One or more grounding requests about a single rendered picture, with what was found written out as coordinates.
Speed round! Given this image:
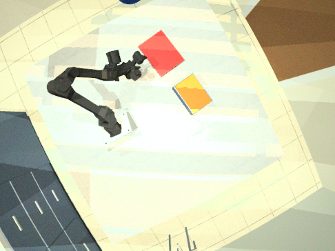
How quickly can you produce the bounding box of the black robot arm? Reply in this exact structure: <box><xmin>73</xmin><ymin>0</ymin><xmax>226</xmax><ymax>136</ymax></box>
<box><xmin>46</xmin><ymin>50</ymin><xmax>142</xmax><ymax>138</ymax></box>

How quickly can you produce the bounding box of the red plastic lid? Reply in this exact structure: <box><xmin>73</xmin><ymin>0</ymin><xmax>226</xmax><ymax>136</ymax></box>
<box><xmin>138</xmin><ymin>30</ymin><xmax>185</xmax><ymax>77</ymax></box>

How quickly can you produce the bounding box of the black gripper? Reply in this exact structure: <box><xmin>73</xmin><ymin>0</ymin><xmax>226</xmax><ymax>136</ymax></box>
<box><xmin>122</xmin><ymin>51</ymin><xmax>148</xmax><ymax>80</ymax></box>

